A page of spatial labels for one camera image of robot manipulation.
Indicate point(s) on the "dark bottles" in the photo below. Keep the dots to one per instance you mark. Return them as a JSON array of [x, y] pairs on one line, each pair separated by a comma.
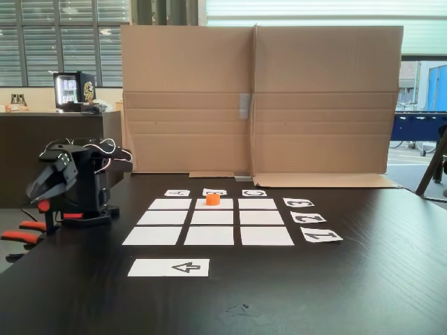
[[19, 100]]

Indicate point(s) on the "paper sheet number 3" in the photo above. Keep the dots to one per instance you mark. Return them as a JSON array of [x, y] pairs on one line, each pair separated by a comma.
[[298, 202]]

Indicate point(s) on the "white grid with black tape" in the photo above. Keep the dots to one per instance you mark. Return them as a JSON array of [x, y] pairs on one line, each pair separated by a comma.
[[209, 235]]

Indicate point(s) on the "black mini fridge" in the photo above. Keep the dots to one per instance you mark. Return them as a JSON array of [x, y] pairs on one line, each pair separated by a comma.
[[87, 90]]

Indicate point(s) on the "brown cardboard screen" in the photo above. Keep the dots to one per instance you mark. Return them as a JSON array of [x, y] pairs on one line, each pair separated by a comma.
[[314, 104]]

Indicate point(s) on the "paper sheet number 2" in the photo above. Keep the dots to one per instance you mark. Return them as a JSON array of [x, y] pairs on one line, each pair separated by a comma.
[[308, 217]]

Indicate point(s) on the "paper sheet letter C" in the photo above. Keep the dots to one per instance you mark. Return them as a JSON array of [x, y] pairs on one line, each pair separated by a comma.
[[255, 193]]

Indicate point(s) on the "paper sheet number 1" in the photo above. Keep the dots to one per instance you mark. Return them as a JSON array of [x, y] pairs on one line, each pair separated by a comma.
[[321, 234]]

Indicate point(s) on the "long grey tape strip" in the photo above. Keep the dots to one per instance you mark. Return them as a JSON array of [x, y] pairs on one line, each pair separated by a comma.
[[244, 106]]

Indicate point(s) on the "dark brown counter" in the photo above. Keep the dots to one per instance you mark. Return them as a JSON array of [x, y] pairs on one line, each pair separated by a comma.
[[21, 157]]

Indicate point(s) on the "black and orange clamp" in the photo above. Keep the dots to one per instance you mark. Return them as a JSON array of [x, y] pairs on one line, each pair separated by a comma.
[[31, 238]]

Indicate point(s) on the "blue container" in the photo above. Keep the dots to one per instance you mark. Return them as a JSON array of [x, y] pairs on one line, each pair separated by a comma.
[[438, 87]]

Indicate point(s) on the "short grey tape piece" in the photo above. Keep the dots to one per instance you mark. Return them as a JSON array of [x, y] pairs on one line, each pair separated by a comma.
[[243, 177]]

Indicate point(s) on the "paper sheet letter B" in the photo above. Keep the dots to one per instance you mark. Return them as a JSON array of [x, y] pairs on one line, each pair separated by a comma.
[[223, 192]]

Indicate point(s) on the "round orange token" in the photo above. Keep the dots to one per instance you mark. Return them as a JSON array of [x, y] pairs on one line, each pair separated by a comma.
[[213, 200]]

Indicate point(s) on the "white arrow paper sheet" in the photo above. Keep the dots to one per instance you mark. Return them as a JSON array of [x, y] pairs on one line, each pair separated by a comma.
[[153, 268]]

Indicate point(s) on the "paper sheet letter A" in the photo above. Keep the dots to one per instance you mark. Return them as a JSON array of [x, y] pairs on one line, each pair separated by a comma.
[[177, 193]]

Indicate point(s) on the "blue foosball table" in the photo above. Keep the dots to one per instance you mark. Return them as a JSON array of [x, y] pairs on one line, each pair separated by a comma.
[[412, 125]]

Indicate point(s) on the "black tripod leg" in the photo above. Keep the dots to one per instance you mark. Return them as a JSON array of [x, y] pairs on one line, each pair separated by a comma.
[[429, 171]]

